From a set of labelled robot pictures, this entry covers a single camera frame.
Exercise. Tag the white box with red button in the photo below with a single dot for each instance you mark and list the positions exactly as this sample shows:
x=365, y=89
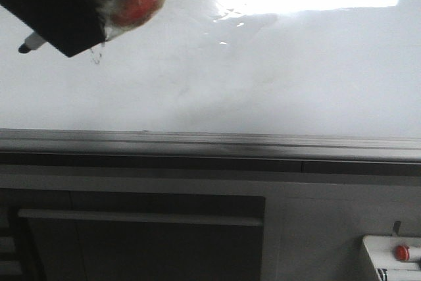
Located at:
x=378, y=258

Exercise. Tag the red round button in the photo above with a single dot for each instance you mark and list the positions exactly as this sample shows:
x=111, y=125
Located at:
x=401, y=253

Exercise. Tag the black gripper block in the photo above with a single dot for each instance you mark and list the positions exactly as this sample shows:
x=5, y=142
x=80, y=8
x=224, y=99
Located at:
x=71, y=26

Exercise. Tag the grey aluminium whiteboard tray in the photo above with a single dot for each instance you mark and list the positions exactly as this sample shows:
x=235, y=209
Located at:
x=190, y=150

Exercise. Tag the white glossy whiteboard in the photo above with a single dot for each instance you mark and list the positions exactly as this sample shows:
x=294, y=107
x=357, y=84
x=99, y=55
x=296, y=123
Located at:
x=293, y=67

